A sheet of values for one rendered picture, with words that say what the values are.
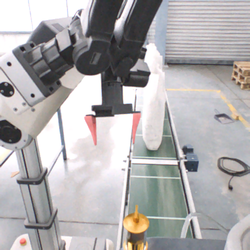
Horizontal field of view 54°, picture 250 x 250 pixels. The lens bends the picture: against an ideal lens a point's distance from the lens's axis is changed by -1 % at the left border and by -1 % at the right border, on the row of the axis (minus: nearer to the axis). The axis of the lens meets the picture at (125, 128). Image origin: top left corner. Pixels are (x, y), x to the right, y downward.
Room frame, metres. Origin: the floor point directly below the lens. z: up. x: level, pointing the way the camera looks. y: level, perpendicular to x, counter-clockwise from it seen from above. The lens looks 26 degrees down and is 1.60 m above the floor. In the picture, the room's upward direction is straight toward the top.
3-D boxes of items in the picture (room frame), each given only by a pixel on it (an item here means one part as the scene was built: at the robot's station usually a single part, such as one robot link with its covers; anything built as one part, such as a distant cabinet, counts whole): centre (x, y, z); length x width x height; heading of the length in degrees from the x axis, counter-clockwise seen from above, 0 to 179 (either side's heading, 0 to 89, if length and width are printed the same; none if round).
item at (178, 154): (2.90, -0.33, 0.35); 2.26 x 0.48 x 0.14; 176
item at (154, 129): (2.21, -0.28, 0.74); 0.47 x 0.22 x 0.72; 174
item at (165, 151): (2.93, -0.33, 0.34); 2.21 x 0.39 x 0.09; 176
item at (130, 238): (0.20, -0.01, 1.37); 0.03 x 0.02 x 0.03; 176
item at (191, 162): (1.94, -0.58, 0.35); 0.30 x 0.15 x 0.15; 176
